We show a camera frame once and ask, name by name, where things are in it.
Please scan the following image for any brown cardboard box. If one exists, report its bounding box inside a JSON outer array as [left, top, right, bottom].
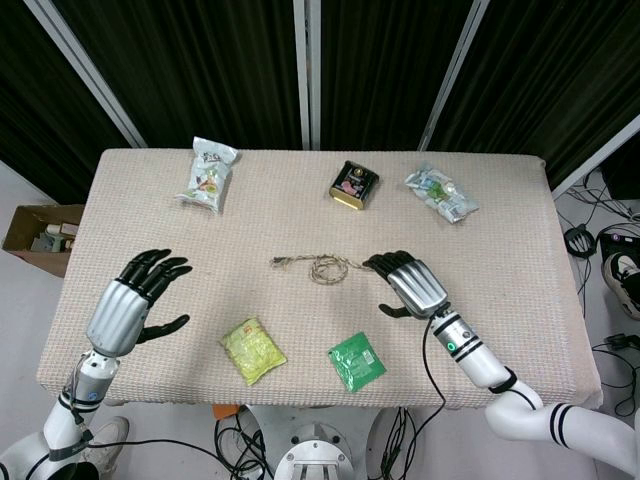
[[1, 203, 85, 279]]

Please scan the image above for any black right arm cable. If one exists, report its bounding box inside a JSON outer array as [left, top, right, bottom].
[[384, 313, 448, 456]]

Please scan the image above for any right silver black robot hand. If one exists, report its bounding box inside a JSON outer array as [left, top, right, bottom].
[[362, 250, 450, 320]]

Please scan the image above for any black white sneaker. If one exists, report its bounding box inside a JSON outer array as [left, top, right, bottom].
[[600, 251, 640, 321]]

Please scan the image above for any black power adapter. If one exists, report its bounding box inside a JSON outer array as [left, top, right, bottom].
[[604, 333, 640, 352]]

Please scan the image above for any yellow-green snack bag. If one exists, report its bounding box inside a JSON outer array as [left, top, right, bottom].
[[219, 315, 288, 386]]

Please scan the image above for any black gold tin box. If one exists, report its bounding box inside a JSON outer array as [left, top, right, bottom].
[[328, 160, 381, 213]]

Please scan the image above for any white sneaker with person leg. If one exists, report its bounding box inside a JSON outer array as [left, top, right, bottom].
[[53, 416, 131, 480]]

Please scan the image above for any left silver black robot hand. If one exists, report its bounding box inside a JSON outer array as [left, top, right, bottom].
[[85, 248, 194, 359]]

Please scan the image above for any beige woven tablecloth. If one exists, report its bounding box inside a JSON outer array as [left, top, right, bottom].
[[36, 147, 604, 411]]

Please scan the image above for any black floor cable bundle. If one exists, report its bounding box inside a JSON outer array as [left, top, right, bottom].
[[214, 407, 281, 480]]

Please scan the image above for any green foil packet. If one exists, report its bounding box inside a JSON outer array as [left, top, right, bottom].
[[327, 331, 387, 394]]

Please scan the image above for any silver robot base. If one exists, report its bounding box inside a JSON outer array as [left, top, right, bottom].
[[239, 403, 396, 480]]

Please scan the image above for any twisted jute rope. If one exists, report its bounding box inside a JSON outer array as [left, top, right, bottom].
[[269, 253, 372, 287]]

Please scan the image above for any white snack bag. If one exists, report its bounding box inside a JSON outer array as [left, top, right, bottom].
[[174, 135, 239, 215]]

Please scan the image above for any silver green snack packet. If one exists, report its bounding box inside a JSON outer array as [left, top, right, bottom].
[[404, 161, 480, 226]]

